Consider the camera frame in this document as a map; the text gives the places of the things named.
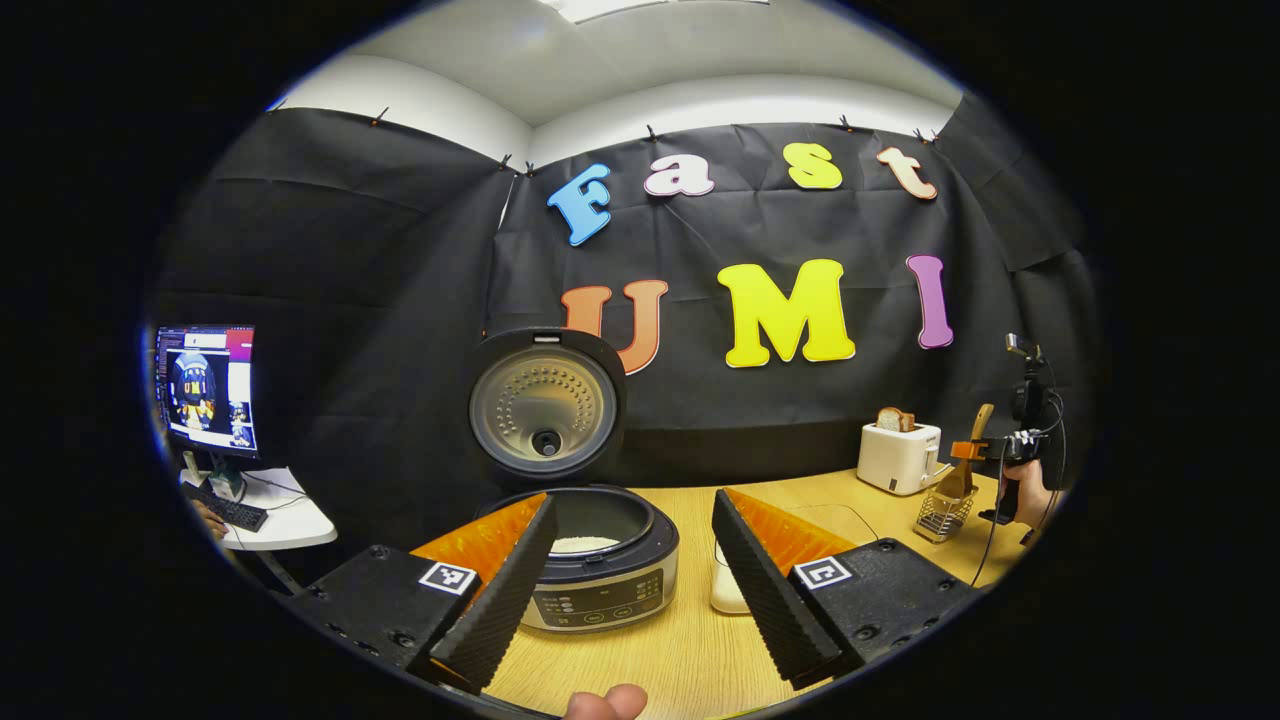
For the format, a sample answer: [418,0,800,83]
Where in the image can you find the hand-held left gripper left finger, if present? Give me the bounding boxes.
[288,491,558,696]

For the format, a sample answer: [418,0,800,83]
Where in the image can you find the clear plastic rice container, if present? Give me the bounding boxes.
[710,503,881,616]

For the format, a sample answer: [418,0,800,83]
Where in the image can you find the wooden spoon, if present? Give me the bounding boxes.
[935,403,996,501]

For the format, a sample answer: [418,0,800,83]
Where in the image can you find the computer monitor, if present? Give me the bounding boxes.
[155,324,259,463]

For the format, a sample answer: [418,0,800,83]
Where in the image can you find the black silver rice cooker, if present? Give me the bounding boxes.
[468,327,682,635]

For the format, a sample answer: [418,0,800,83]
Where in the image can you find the white side table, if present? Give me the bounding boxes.
[180,465,338,552]

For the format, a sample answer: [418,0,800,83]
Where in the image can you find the black keyboard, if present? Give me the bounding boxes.
[183,480,269,533]

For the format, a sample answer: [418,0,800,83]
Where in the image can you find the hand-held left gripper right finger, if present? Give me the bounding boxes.
[711,487,981,691]

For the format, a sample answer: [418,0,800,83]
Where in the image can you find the wire mesh chopstick holder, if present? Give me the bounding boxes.
[912,484,979,545]

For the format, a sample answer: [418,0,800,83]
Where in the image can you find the white toaster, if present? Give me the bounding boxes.
[856,421,943,497]

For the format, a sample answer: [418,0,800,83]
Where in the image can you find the ceiling light panel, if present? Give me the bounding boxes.
[535,0,771,23]

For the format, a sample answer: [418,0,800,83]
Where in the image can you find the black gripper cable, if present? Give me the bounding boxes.
[968,418,1067,591]

